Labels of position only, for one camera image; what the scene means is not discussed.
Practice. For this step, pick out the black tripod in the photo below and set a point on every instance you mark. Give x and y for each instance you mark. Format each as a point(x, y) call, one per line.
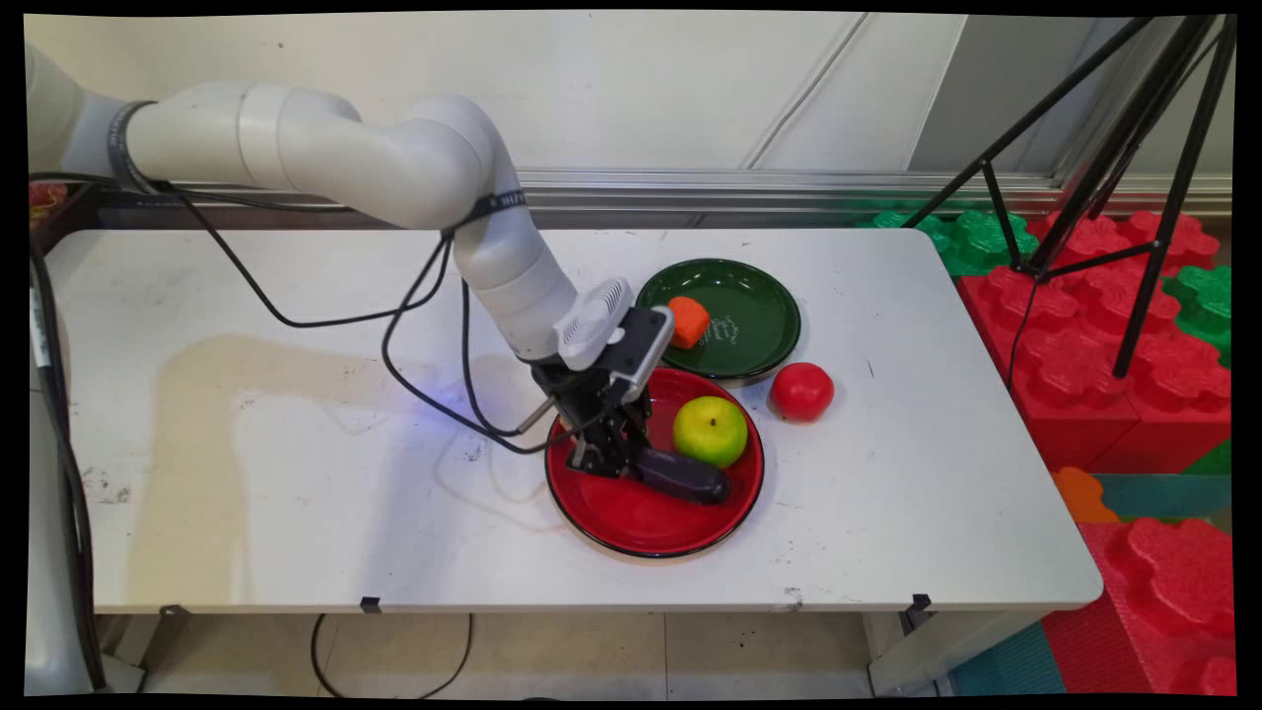
point(1173, 197)

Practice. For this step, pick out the orange toy carrot piece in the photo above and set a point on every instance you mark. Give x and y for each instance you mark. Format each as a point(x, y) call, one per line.
point(690, 322)

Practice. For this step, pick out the large red foam block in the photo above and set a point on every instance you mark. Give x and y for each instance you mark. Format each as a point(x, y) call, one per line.
point(1075, 355)

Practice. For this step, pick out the white table leg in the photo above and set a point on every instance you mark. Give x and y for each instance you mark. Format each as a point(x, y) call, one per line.
point(937, 651)
point(128, 641)

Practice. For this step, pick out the orange foam piece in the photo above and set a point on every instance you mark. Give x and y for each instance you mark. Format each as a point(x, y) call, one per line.
point(1082, 496)

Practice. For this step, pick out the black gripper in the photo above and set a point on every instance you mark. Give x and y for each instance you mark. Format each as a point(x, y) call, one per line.
point(587, 394)

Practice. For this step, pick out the silver wall rail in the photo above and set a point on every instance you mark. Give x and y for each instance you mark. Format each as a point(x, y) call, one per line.
point(739, 190)

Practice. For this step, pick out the teal foam mat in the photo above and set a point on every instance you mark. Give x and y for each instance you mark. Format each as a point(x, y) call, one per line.
point(1006, 666)
point(1168, 496)

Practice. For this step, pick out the dark green round plate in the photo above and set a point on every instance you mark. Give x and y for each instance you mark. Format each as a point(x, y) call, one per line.
point(754, 316)

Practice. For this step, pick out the green toy apple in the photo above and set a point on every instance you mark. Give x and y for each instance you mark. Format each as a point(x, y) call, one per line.
point(710, 434)

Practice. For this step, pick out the red round plate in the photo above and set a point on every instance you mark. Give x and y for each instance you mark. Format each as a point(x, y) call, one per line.
point(641, 518)

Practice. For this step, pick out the green foam block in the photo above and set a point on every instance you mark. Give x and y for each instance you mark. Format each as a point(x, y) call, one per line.
point(976, 242)
point(1208, 306)

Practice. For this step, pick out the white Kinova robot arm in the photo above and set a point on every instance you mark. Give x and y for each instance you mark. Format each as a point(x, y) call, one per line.
point(325, 158)

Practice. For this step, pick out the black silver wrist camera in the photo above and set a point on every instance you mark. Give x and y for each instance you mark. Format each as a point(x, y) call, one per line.
point(639, 345)

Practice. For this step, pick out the dark woven basket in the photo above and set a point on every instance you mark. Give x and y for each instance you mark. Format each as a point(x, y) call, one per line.
point(44, 202)

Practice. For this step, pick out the purple toy eggplant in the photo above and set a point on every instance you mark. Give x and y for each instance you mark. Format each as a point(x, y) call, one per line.
point(690, 478)

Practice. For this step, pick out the red toy tomato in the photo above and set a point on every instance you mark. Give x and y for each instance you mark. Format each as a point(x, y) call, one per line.
point(802, 391)

